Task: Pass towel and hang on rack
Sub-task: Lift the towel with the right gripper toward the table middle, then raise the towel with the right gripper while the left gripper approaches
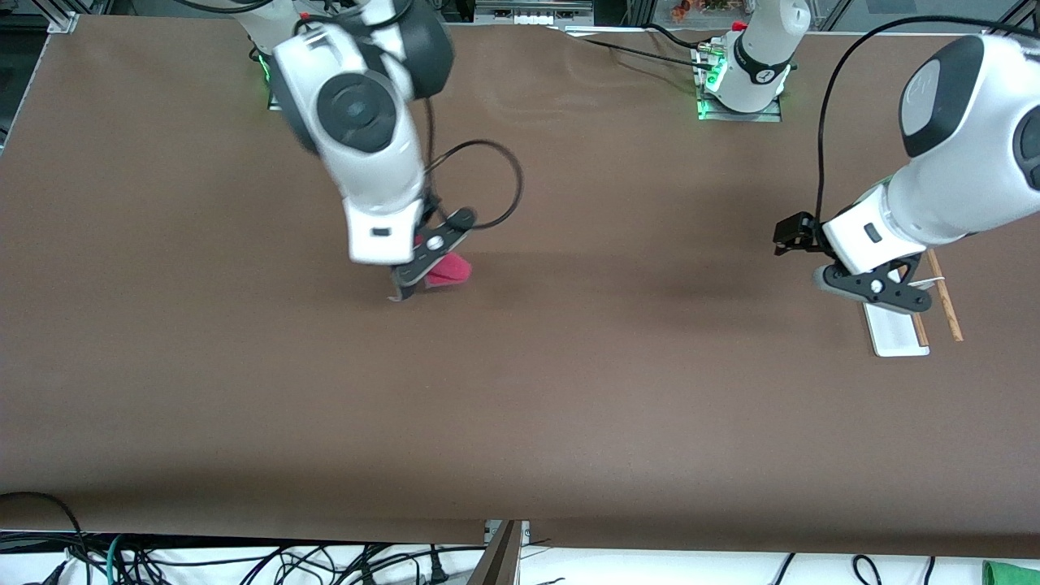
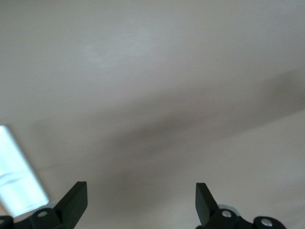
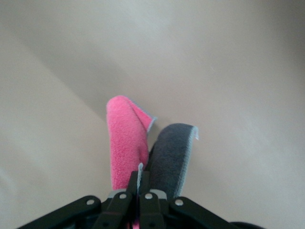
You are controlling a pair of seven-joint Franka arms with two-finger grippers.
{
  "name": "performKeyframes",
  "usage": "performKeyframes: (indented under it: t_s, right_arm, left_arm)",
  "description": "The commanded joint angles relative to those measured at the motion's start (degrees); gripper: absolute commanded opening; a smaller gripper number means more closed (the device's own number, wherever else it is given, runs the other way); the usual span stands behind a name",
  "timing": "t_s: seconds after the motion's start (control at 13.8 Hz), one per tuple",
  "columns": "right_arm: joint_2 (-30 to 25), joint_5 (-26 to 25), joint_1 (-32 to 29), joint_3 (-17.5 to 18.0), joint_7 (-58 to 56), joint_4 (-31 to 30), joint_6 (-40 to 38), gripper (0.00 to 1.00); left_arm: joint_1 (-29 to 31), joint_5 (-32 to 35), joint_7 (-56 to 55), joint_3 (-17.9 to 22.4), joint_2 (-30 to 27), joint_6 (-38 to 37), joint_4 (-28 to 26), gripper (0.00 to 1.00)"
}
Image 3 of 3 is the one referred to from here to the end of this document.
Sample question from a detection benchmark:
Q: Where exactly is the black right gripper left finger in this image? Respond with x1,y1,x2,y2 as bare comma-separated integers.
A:
16,171,139,229

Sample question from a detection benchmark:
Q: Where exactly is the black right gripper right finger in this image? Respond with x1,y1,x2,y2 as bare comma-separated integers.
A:
138,170,239,229

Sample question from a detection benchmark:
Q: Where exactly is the pink and grey towel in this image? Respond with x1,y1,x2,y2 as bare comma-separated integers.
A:
105,95,200,229

